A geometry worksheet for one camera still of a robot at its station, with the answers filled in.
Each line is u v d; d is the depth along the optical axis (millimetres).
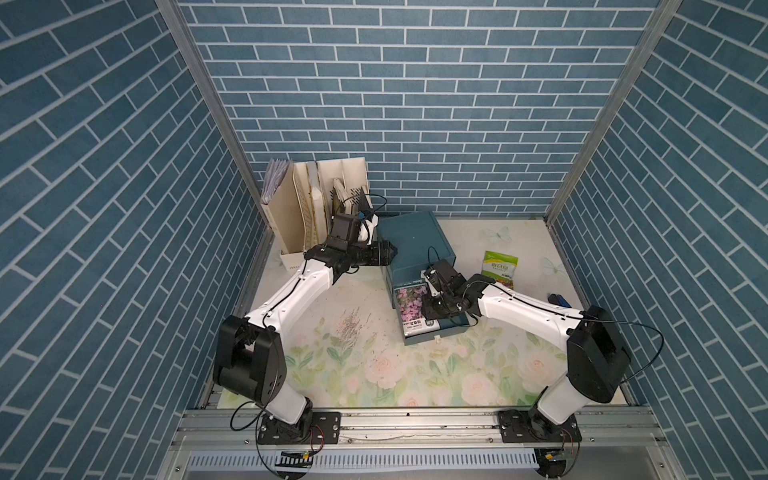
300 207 1018
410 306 867
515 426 737
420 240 867
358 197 1155
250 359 433
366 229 695
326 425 741
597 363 445
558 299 959
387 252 752
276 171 935
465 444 727
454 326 765
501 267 1050
